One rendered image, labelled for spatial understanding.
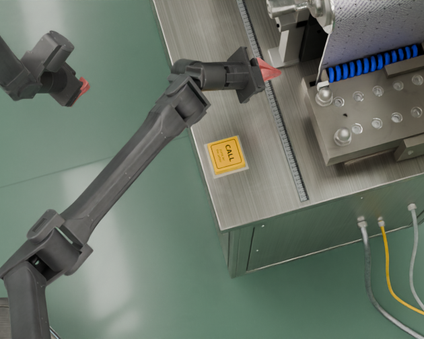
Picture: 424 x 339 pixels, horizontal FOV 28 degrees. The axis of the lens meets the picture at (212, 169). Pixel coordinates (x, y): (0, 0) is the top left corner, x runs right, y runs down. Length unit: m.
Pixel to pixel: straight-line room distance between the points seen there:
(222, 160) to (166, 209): 0.95
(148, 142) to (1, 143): 1.40
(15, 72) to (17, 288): 0.38
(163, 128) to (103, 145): 1.28
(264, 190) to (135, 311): 0.99
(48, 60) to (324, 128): 0.59
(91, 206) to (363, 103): 0.63
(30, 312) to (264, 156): 0.72
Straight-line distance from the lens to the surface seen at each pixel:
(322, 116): 1.81
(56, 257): 1.54
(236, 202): 1.88
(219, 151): 1.88
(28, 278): 1.50
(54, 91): 1.73
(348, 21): 1.66
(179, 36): 2.01
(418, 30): 1.84
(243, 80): 1.71
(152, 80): 2.94
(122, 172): 1.58
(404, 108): 1.84
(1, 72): 1.53
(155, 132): 1.60
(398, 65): 1.85
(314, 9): 1.65
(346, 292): 2.78
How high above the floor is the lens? 2.72
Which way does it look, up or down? 74 degrees down
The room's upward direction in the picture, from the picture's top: 3 degrees counter-clockwise
